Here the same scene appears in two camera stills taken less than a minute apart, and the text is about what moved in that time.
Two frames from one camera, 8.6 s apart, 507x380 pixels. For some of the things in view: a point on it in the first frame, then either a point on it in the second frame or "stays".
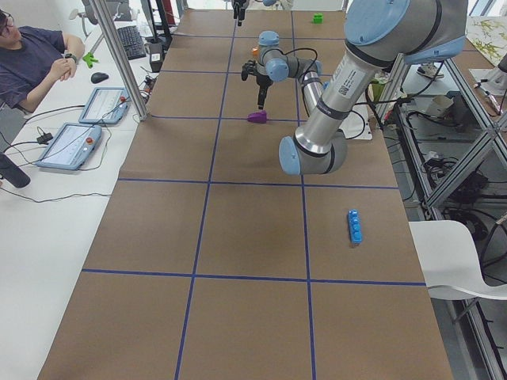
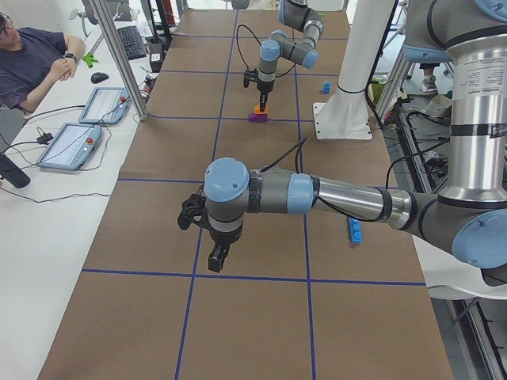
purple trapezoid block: x=257 y=117 stays
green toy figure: x=89 y=59 stays
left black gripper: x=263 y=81 to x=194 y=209
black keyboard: x=132 y=43 stays
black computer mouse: x=97 y=77 stays
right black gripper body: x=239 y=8 to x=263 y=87
